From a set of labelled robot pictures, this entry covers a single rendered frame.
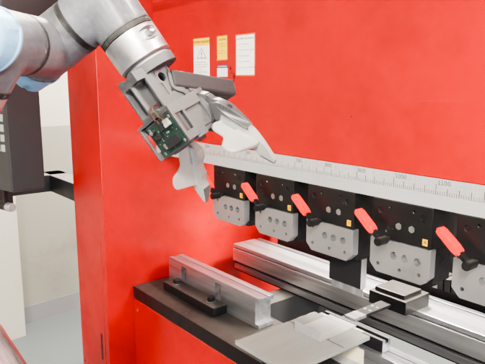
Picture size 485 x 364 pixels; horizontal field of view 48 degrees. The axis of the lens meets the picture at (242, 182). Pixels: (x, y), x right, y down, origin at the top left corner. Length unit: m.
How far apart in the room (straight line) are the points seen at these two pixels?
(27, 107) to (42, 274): 2.22
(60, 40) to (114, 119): 1.15
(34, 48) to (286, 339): 0.90
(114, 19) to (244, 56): 0.84
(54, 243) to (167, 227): 2.00
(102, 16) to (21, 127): 1.19
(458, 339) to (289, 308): 0.60
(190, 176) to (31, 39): 0.28
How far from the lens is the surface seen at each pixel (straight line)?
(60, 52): 0.75
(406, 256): 1.23
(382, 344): 1.36
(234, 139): 0.69
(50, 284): 4.03
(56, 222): 3.94
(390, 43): 1.20
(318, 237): 1.37
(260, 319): 1.68
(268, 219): 1.50
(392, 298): 1.55
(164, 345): 1.91
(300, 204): 1.35
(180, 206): 2.05
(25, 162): 1.91
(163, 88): 0.73
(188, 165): 0.78
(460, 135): 1.11
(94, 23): 0.74
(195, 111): 0.72
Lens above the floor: 1.59
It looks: 10 degrees down
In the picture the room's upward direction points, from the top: straight up
